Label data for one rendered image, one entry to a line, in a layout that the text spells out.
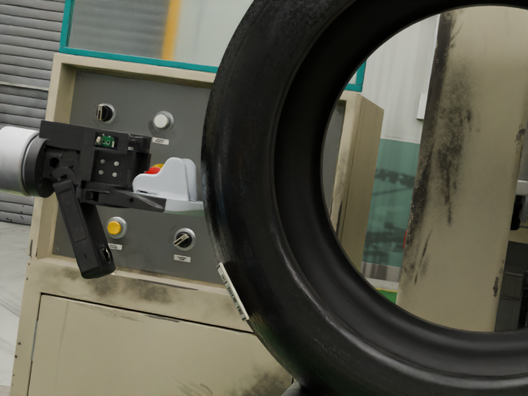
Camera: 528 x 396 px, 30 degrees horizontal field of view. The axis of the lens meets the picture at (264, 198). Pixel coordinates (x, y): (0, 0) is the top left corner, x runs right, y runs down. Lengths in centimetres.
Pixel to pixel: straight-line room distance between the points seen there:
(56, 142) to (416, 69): 902
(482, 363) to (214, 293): 64
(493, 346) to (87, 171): 50
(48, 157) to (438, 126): 50
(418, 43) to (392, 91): 54
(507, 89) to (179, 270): 73
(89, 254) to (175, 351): 66
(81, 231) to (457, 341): 45
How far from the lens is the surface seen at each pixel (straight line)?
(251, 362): 169
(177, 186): 105
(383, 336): 119
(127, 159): 107
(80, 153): 108
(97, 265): 108
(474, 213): 128
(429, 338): 119
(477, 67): 129
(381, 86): 1000
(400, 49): 1005
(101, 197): 106
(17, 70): 1047
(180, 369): 173
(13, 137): 112
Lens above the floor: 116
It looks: 3 degrees down
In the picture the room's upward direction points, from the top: 8 degrees clockwise
